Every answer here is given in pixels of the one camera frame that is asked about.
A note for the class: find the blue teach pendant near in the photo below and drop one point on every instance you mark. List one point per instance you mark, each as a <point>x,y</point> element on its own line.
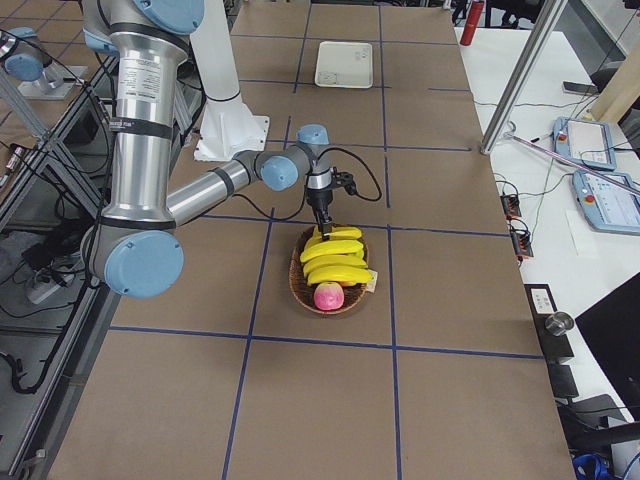
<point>606,207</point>

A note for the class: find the blue teach pendant far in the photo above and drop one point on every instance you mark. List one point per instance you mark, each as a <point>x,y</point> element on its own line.
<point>586,142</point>

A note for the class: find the pink apple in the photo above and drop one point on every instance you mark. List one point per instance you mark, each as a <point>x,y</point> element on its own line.
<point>328,296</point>

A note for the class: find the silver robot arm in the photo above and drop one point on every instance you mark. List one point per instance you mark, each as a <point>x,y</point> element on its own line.
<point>133,248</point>

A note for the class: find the yellow banana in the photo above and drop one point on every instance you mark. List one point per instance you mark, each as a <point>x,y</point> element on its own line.
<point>338,233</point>
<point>333,260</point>
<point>339,273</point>
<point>331,247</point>

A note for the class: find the black smartphone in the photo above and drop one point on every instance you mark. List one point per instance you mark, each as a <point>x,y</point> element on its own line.
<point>579,88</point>

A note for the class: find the paper price tag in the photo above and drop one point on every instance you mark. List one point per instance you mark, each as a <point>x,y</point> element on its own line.
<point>371,284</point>

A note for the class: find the pink white rod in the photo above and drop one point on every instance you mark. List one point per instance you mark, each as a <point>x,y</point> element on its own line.
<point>576,164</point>

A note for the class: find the aluminium frame post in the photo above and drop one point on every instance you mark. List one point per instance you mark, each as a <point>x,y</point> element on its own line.
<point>538,37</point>

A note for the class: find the red bottle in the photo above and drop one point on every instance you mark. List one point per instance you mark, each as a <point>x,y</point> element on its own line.
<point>472,21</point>

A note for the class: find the white bear tray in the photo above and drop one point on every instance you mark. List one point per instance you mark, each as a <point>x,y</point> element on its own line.
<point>344,65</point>

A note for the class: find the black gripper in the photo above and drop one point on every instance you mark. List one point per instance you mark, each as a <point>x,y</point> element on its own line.
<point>319,200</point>

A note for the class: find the blue teach pendant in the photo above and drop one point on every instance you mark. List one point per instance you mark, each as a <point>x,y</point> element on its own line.
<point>606,207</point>
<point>586,142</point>

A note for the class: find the metal cup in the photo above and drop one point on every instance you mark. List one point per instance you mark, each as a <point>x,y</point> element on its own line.
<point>559,323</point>

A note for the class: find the brown wicker basket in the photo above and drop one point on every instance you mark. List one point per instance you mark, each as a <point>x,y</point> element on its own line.
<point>303,293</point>

